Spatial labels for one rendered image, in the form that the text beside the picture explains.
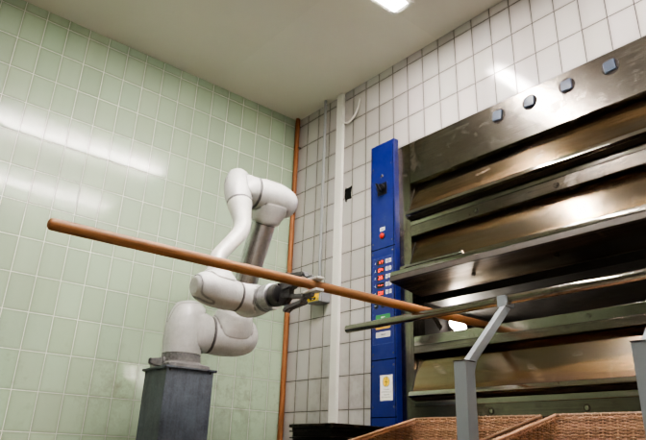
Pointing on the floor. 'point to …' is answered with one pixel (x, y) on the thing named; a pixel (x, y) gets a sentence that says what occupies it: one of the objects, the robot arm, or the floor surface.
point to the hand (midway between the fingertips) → (313, 284)
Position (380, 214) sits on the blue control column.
